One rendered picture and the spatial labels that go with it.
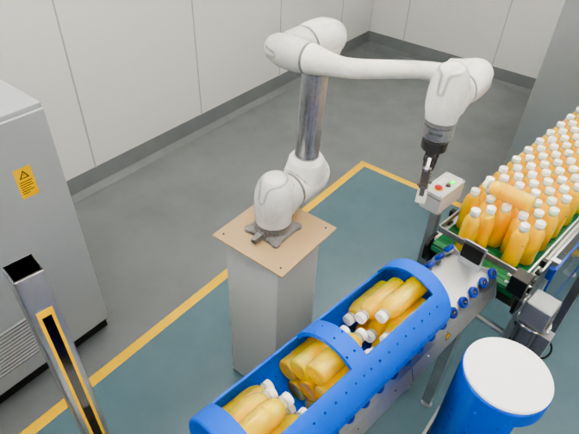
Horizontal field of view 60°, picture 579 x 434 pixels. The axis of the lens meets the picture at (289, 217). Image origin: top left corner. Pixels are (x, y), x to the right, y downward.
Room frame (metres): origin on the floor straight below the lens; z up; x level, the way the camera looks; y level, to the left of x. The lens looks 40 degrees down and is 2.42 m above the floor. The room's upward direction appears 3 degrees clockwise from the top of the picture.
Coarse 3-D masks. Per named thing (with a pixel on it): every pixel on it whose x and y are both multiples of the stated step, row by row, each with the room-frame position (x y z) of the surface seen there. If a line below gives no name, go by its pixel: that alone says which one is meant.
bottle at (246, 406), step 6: (264, 390) 0.76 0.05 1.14; (246, 396) 0.73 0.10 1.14; (252, 396) 0.73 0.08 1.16; (258, 396) 0.73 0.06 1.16; (264, 396) 0.73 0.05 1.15; (270, 396) 0.74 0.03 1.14; (240, 402) 0.71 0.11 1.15; (246, 402) 0.71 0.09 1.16; (252, 402) 0.71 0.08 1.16; (258, 402) 0.71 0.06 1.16; (234, 408) 0.69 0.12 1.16; (240, 408) 0.69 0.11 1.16; (246, 408) 0.69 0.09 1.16; (252, 408) 0.69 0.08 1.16; (234, 414) 0.67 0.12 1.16; (240, 414) 0.67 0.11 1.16; (246, 414) 0.67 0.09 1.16
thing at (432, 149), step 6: (420, 144) 1.25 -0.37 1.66; (426, 144) 1.22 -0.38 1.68; (432, 144) 1.22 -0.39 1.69; (438, 144) 1.21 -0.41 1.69; (444, 144) 1.22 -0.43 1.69; (426, 150) 1.22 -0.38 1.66; (432, 150) 1.21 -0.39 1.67; (438, 150) 1.21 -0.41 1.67; (444, 150) 1.22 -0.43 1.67; (426, 156) 1.22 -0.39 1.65; (432, 156) 1.21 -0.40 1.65; (426, 162) 1.21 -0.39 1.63; (432, 162) 1.21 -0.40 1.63
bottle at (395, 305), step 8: (408, 280) 1.15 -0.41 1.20; (416, 280) 1.15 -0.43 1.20; (400, 288) 1.11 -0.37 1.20; (408, 288) 1.11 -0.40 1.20; (416, 288) 1.11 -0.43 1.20; (424, 288) 1.13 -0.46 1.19; (392, 296) 1.07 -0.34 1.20; (400, 296) 1.07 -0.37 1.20; (408, 296) 1.08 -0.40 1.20; (416, 296) 1.09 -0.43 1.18; (384, 304) 1.05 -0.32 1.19; (392, 304) 1.04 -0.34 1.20; (400, 304) 1.05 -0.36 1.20; (408, 304) 1.06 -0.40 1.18; (392, 312) 1.02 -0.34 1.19; (400, 312) 1.03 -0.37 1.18
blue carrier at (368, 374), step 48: (432, 288) 1.10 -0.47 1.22; (336, 336) 0.88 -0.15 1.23; (432, 336) 1.01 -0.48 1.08; (240, 384) 0.79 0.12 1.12; (336, 384) 0.75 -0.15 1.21; (384, 384) 0.83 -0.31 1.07; (192, 432) 0.65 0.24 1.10; (240, 432) 0.59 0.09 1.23; (288, 432) 0.61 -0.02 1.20; (336, 432) 0.68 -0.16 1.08
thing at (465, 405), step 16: (464, 352) 1.00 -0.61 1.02; (464, 384) 0.89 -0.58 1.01; (448, 400) 0.93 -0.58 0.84; (464, 400) 0.86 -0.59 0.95; (480, 400) 0.83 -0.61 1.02; (448, 416) 0.89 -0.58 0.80; (464, 416) 0.84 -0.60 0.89; (480, 416) 0.81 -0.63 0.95; (496, 416) 0.79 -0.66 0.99; (512, 416) 0.78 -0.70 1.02; (528, 416) 0.78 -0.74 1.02; (432, 432) 0.94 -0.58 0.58; (448, 432) 0.87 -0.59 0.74; (464, 432) 0.83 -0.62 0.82; (480, 432) 0.80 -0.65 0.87; (496, 432) 0.78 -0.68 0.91
